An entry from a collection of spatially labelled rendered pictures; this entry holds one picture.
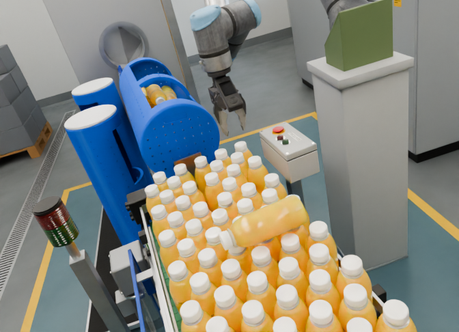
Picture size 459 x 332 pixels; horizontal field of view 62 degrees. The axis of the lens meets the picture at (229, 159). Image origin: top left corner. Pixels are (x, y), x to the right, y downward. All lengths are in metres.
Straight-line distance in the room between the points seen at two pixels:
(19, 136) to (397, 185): 4.08
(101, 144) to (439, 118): 2.18
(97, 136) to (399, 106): 1.42
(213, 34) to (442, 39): 1.89
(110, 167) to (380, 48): 1.41
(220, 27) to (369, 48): 0.75
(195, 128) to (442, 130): 2.06
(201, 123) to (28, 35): 5.53
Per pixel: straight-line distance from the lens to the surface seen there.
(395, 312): 0.72
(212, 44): 1.10
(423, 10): 2.62
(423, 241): 2.41
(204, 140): 1.36
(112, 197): 2.20
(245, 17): 1.16
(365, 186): 1.87
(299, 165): 1.13
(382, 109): 1.72
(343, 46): 1.61
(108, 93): 2.64
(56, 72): 6.75
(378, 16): 1.67
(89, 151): 2.07
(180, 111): 1.30
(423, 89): 2.78
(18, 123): 4.89
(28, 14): 6.65
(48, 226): 0.92
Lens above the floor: 1.66
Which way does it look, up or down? 29 degrees down
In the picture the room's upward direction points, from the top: 15 degrees counter-clockwise
